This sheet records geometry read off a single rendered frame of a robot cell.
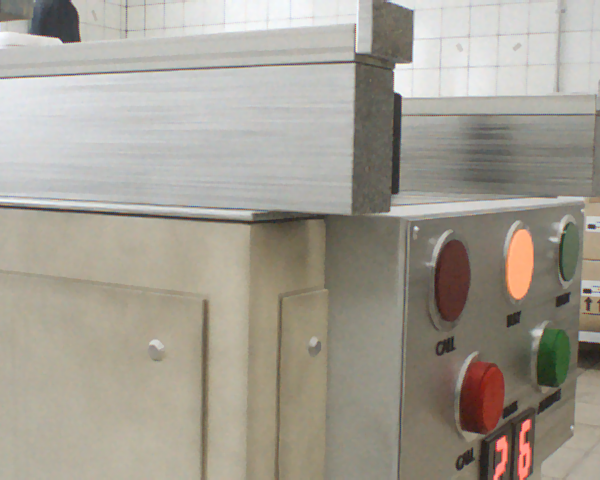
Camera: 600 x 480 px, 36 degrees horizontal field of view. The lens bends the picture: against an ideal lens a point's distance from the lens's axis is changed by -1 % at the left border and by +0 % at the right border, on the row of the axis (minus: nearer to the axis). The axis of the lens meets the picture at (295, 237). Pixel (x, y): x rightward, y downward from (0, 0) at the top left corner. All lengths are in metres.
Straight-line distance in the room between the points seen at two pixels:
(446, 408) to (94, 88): 0.18
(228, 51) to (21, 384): 0.16
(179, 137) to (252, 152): 0.03
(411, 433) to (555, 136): 0.27
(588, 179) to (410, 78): 4.31
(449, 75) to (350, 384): 4.46
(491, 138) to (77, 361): 0.32
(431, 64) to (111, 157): 4.50
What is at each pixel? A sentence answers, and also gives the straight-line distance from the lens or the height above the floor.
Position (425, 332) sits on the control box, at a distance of 0.35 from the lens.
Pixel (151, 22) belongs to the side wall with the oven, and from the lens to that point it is 5.84.
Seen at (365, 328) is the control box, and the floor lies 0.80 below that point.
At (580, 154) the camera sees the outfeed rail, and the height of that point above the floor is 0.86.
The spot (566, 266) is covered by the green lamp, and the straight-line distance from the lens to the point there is 0.51.
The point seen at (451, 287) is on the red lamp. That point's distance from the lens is 0.36.
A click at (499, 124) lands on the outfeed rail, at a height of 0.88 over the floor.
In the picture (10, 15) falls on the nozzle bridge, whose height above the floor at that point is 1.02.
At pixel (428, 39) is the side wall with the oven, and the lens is 4.85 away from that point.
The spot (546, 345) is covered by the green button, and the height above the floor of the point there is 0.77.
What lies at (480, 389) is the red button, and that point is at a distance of 0.39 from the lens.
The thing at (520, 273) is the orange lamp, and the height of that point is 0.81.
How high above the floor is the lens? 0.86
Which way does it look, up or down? 5 degrees down
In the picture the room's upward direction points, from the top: 1 degrees clockwise
